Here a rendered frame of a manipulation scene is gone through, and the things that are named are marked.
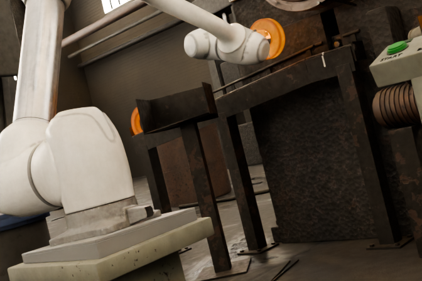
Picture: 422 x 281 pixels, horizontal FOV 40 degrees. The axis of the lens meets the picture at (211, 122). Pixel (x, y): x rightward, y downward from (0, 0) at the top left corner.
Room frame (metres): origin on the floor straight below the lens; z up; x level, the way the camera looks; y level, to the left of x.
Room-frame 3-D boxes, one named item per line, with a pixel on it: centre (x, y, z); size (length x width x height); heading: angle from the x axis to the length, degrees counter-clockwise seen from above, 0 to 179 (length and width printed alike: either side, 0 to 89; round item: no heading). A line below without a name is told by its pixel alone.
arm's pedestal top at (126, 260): (1.27, 0.27, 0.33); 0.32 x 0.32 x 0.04; 49
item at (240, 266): (2.26, 0.11, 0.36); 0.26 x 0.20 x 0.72; 81
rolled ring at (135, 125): (2.87, 0.31, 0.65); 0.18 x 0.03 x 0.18; 49
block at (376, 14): (1.97, -0.65, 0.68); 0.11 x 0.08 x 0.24; 136
